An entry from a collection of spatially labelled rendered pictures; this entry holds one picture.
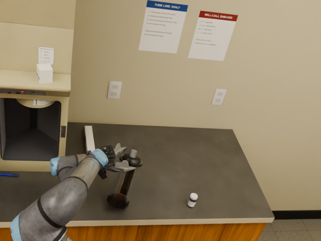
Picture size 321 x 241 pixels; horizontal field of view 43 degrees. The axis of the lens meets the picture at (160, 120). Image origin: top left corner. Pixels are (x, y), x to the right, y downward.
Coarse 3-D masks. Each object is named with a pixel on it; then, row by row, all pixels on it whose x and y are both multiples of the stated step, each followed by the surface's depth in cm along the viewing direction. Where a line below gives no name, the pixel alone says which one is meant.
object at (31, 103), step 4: (20, 100) 176; (24, 100) 175; (28, 100) 174; (32, 100) 174; (36, 100) 175; (40, 100) 175; (44, 100) 176; (48, 100) 178; (52, 100) 180; (24, 104) 175; (28, 104) 175; (32, 104) 175; (36, 104) 175; (40, 104) 176; (44, 104) 177; (48, 104) 178
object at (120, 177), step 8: (136, 168) 180; (120, 176) 181; (128, 176) 180; (136, 176) 184; (120, 184) 181; (128, 184) 181; (112, 192) 184; (120, 192) 182; (128, 192) 183; (120, 200) 183
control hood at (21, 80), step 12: (0, 72) 158; (12, 72) 159; (24, 72) 161; (36, 72) 163; (0, 84) 152; (12, 84) 153; (24, 84) 155; (36, 84) 156; (48, 84) 158; (60, 84) 159; (60, 96) 168
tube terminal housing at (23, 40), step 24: (0, 24) 149; (24, 24) 150; (0, 48) 154; (24, 48) 156; (72, 48) 160; (0, 96) 167; (24, 96) 169; (48, 96) 171; (0, 168) 192; (24, 168) 194; (48, 168) 197
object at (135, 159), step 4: (132, 152) 181; (136, 152) 181; (124, 156) 181; (128, 156) 181; (132, 156) 181; (136, 156) 184; (128, 160) 179; (132, 160) 179; (136, 160) 180; (140, 160) 183
